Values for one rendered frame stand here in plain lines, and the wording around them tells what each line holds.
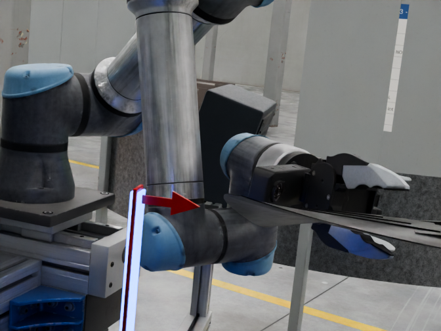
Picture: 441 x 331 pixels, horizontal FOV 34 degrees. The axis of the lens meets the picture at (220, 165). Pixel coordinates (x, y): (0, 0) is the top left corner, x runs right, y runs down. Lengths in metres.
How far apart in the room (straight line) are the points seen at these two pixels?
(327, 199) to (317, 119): 6.51
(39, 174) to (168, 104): 0.41
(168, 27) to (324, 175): 0.28
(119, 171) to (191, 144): 2.25
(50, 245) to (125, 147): 1.90
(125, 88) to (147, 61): 0.32
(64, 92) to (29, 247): 0.27
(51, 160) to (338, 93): 6.09
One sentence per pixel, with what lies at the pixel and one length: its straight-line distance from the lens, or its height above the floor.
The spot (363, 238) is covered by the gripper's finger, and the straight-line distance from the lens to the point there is 0.78.
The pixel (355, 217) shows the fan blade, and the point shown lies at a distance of 0.67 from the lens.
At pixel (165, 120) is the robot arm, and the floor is 1.23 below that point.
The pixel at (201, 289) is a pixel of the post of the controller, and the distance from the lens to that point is 1.29.
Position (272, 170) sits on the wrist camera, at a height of 1.21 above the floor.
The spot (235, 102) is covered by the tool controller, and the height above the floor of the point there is 1.24.
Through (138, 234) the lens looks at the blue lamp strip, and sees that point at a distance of 0.72.
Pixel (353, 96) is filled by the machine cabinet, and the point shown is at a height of 0.93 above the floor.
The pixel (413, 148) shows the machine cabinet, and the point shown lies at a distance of 7.01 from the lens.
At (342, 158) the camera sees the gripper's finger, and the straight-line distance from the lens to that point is 0.81.
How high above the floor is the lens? 1.34
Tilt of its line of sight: 10 degrees down
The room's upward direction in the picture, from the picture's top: 6 degrees clockwise
